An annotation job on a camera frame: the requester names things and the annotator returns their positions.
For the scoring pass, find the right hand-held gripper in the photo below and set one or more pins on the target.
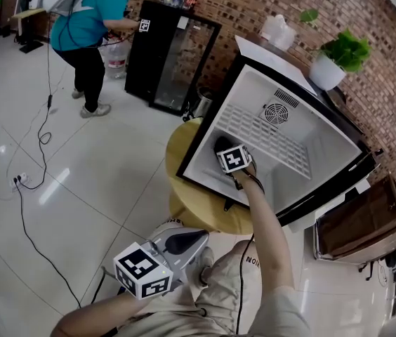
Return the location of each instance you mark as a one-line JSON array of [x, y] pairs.
[[235, 158]]

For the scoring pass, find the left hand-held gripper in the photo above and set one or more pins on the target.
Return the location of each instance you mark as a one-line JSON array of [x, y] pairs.
[[142, 272]]

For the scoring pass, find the black mini fridge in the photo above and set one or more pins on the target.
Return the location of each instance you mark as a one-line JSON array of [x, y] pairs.
[[331, 149]]

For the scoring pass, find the person's right forearm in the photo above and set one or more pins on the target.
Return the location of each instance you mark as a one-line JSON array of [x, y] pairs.
[[268, 230]]

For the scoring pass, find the person's left forearm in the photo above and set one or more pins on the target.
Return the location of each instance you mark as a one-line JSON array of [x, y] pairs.
[[92, 318]]

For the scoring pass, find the person's grey shoe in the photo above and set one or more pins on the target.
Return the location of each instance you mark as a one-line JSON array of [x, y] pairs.
[[206, 265]]

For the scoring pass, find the round yellow wooden table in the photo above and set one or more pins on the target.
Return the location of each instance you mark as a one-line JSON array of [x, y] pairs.
[[191, 202]]

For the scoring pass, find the round white fan grille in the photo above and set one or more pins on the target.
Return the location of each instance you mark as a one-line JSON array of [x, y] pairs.
[[276, 112]]

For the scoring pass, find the person's beige trousers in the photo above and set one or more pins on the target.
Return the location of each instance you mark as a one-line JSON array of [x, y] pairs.
[[219, 293]]

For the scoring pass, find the stainless steel kettle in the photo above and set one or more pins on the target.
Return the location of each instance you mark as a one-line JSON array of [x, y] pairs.
[[205, 102]]

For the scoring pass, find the white paper sheet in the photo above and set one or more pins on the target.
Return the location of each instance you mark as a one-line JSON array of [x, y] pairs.
[[275, 61]]

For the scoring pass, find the person's beige shirt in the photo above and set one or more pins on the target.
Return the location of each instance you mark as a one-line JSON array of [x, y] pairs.
[[278, 314]]

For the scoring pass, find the green plant in white pot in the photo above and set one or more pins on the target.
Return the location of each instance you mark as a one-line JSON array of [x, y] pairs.
[[326, 76]]

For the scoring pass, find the translucent plastic jug red label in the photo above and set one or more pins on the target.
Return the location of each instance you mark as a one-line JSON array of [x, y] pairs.
[[277, 32]]

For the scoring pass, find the black glass-door cooler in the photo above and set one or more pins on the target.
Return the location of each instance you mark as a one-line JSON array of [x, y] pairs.
[[145, 47]]

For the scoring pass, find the brown wood-grain metal cabinet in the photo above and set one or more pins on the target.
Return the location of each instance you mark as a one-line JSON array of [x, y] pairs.
[[363, 219]]

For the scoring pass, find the cluster of large water jugs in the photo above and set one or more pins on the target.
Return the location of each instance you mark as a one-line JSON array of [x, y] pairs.
[[117, 60]]

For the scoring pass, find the white power strip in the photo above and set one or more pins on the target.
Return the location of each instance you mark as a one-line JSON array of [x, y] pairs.
[[19, 180]]

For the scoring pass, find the black office chair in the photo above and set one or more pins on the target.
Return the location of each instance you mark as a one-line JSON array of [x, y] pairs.
[[391, 258]]

